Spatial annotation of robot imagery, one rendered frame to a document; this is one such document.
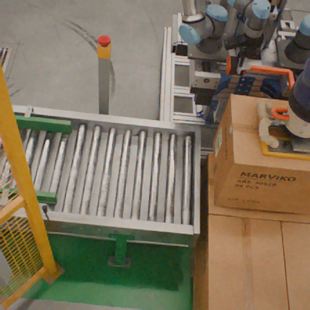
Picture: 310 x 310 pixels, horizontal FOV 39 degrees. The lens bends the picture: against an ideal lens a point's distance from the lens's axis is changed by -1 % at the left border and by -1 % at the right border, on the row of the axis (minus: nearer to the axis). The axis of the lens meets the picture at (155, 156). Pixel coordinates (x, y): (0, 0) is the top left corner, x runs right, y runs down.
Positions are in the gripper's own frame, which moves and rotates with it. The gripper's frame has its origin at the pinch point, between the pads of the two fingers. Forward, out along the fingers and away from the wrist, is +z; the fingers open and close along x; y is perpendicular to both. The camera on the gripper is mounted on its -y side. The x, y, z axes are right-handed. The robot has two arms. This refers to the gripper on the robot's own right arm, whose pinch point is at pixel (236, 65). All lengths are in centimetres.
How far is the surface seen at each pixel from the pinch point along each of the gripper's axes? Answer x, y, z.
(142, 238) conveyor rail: -59, -35, 73
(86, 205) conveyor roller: -47, -66, 65
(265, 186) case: -46, 19, 30
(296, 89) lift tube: -26.8, 19.4, -16.2
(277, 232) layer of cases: -52, 36, 67
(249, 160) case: -44.1, 6.6, 12.9
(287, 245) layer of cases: -59, 41, 67
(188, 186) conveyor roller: -29, -12, 65
